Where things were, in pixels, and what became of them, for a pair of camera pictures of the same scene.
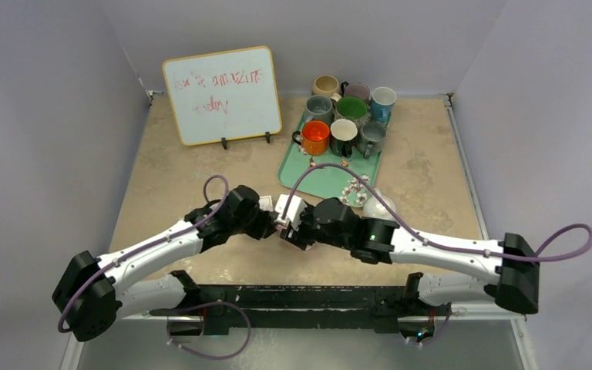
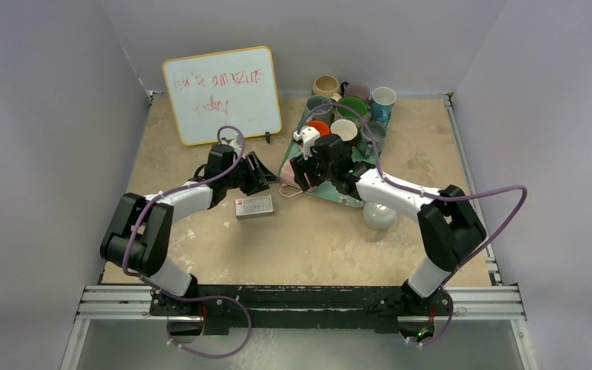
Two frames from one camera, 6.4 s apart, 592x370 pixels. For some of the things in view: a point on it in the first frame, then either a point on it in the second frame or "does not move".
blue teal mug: x=383 y=99 does not move
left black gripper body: x=256 y=225 -> x=233 y=178
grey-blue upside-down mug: x=371 y=139 does not move
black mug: x=342 y=134 does not move
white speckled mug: x=373 y=209 does not move
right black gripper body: x=294 y=234 -> x=302 y=170
